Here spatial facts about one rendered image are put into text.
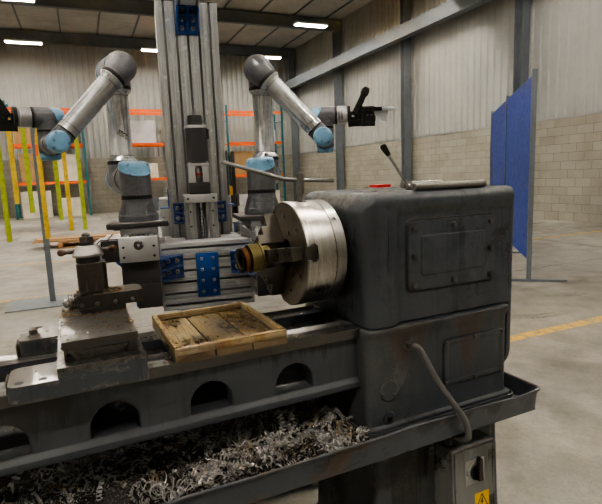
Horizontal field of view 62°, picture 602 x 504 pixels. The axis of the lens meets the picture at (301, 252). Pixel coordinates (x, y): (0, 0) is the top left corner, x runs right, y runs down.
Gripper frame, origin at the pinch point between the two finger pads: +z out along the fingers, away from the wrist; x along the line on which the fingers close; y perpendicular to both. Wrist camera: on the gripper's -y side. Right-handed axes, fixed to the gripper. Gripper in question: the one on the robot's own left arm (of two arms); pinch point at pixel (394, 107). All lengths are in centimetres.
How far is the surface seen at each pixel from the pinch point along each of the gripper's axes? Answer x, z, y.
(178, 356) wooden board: 114, -62, 55
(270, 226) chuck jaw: 74, -44, 32
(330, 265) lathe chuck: 87, -25, 41
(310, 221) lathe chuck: 84, -31, 29
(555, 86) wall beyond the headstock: -1072, 467, -12
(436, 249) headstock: 74, 6, 41
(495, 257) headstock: 61, 27, 48
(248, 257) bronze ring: 87, -49, 38
